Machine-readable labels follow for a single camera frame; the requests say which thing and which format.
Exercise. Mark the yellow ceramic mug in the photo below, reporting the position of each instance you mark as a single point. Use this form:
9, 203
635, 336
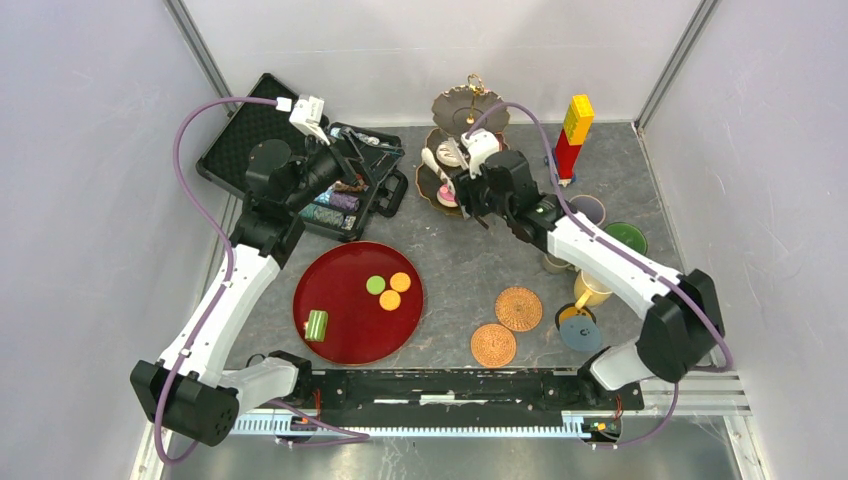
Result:
589, 292

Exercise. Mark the green matcha cake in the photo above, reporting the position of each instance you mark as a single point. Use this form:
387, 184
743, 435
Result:
315, 326

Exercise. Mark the orange macaron upper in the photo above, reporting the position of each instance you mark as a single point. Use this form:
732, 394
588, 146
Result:
400, 282

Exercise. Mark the green inside ceramic mug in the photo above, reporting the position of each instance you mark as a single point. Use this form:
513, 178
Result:
629, 235

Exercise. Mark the green macaron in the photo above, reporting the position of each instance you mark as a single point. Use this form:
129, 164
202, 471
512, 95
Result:
376, 285

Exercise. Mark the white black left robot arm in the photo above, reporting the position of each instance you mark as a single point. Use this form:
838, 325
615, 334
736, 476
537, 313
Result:
187, 390

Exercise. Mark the black poker chip case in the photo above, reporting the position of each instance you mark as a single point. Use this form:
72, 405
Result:
335, 214

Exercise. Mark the red round tray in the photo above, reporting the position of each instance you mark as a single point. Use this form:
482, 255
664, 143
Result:
359, 331

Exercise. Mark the orange macaron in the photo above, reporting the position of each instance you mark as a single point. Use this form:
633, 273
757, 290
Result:
389, 300
400, 282

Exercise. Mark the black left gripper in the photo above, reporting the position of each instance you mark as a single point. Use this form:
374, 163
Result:
373, 166

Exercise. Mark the pink frosted donut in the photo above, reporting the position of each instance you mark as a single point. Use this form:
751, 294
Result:
446, 197

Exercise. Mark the woven coaster front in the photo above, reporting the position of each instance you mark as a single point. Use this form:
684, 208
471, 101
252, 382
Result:
493, 345

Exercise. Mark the red yellow toy block tower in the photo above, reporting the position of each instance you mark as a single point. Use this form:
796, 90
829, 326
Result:
576, 126

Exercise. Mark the woven coaster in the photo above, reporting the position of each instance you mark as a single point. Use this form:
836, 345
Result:
493, 345
519, 309

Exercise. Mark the small grey cup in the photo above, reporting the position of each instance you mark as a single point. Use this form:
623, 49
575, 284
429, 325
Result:
554, 265

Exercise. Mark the orange macaron lower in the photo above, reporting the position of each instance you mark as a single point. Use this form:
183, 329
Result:
389, 300

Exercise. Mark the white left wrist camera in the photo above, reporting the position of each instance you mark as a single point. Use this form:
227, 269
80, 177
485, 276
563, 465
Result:
305, 115

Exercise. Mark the white chocolate striped donut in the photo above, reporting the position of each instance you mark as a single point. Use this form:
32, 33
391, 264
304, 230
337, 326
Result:
443, 156

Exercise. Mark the three-tier black gold stand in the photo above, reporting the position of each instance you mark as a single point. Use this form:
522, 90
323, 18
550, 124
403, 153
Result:
455, 111

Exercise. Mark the pink ceramic mug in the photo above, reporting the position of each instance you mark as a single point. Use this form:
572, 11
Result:
591, 207

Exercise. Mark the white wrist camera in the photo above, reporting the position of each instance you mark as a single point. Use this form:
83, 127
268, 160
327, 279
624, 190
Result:
305, 115
479, 146

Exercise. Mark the yellow round coaster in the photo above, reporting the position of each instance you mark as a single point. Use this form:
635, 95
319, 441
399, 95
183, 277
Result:
569, 311

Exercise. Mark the woven coaster back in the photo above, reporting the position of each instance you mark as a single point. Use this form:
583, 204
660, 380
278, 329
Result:
519, 309

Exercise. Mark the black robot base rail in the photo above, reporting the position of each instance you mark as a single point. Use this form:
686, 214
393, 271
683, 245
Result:
514, 397

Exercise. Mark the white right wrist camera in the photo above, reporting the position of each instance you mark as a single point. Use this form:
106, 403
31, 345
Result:
479, 146

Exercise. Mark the blue round coaster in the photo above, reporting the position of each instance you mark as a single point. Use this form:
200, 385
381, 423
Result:
580, 333

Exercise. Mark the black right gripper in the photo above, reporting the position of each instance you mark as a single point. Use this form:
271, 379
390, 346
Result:
466, 191

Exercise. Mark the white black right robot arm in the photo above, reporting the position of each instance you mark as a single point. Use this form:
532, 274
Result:
681, 316

